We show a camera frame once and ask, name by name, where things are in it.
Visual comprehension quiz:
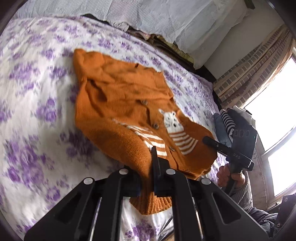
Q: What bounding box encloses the person right hand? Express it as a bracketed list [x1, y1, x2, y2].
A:
[217, 164, 245, 188]

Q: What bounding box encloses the purple floral bed sheet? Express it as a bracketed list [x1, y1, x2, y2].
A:
[1, 16, 218, 239]

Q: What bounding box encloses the orange knitted baby cardigan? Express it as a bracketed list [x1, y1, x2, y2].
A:
[73, 49, 217, 215]

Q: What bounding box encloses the grey knitted sleeve forearm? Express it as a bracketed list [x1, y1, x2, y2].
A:
[230, 170, 278, 232]

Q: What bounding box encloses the striped dark small clothes pile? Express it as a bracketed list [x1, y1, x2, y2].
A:
[213, 105, 255, 147]

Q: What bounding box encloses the white textured bedspread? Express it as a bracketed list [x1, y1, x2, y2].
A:
[14, 0, 247, 69]

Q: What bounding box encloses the dark wooden bed frame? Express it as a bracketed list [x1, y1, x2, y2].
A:
[82, 13, 217, 83]

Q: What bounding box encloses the brown brick pattern curtain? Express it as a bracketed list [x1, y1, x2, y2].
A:
[213, 24, 295, 109]

